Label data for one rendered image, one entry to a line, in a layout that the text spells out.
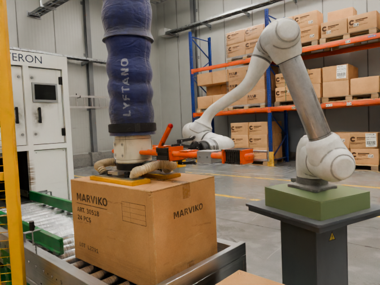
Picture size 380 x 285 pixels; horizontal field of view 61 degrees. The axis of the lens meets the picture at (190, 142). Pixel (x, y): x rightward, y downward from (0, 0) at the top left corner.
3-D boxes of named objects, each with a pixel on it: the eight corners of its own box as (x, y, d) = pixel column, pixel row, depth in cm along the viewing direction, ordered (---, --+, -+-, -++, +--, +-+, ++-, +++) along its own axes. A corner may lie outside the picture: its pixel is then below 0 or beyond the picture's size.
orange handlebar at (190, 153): (98, 154, 171) (98, 147, 170) (142, 149, 193) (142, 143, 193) (248, 162, 108) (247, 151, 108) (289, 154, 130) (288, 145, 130)
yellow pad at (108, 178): (89, 180, 156) (89, 169, 156) (107, 177, 164) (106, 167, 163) (132, 186, 133) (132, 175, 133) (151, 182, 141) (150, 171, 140)
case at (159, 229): (74, 257, 163) (70, 178, 161) (136, 234, 193) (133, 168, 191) (156, 293, 124) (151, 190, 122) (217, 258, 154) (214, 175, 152)
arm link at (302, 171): (320, 173, 176) (320, 133, 174) (337, 180, 158) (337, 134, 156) (290, 173, 175) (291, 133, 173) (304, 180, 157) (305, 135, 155)
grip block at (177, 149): (155, 160, 137) (154, 146, 137) (171, 158, 144) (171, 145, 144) (168, 161, 132) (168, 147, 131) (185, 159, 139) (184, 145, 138)
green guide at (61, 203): (29, 199, 308) (28, 190, 307) (40, 197, 315) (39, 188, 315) (132, 231, 199) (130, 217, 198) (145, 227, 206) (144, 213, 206)
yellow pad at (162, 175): (121, 174, 170) (121, 165, 170) (137, 172, 178) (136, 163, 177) (165, 180, 147) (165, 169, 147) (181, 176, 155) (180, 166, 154)
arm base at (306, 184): (302, 181, 184) (302, 171, 183) (338, 188, 165) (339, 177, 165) (280, 185, 174) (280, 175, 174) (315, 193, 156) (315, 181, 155)
